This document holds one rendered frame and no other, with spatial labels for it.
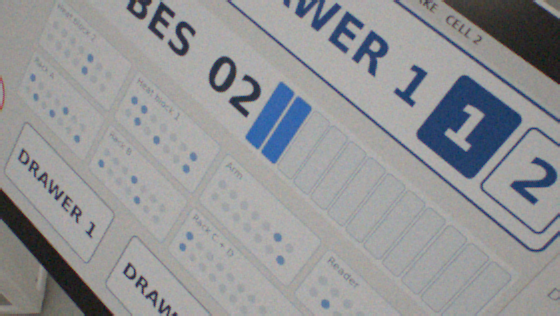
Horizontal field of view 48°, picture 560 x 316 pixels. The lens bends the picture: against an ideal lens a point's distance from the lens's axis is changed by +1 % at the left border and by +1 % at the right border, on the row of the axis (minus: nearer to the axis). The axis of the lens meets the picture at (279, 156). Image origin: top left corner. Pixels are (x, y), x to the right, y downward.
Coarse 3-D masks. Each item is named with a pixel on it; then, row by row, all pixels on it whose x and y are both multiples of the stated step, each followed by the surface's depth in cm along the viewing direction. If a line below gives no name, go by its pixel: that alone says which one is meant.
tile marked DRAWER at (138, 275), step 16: (128, 240) 38; (128, 256) 38; (144, 256) 38; (112, 272) 39; (128, 272) 38; (144, 272) 38; (160, 272) 37; (112, 288) 39; (128, 288) 39; (144, 288) 38; (160, 288) 37; (176, 288) 37; (128, 304) 39; (144, 304) 38; (160, 304) 37; (176, 304) 37; (192, 304) 36
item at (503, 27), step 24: (456, 0) 27; (480, 0) 26; (504, 0) 26; (528, 0) 25; (480, 24) 26; (504, 24) 26; (528, 24) 25; (552, 24) 25; (528, 48) 26; (552, 48) 25; (552, 72) 25; (0, 192) 43; (0, 216) 44; (24, 216) 42; (24, 240) 43; (48, 264) 42; (72, 288) 41; (96, 312) 40
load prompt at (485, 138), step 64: (256, 0) 31; (320, 0) 30; (384, 0) 28; (320, 64) 30; (384, 64) 29; (448, 64) 27; (384, 128) 29; (448, 128) 28; (512, 128) 26; (512, 192) 27
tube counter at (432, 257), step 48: (240, 48) 32; (192, 96) 34; (240, 96) 33; (288, 96) 31; (288, 144) 32; (336, 144) 30; (336, 192) 31; (384, 192) 29; (384, 240) 30; (432, 240) 29; (432, 288) 29; (480, 288) 28
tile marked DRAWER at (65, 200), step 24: (24, 144) 41; (48, 144) 40; (24, 168) 42; (48, 168) 40; (72, 168) 39; (24, 192) 42; (48, 192) 41; (72, 192) 40; (48, 216) 41; (72, 216) 40; (96, 216) 39; (72, 240) 40; (96, 240) 39
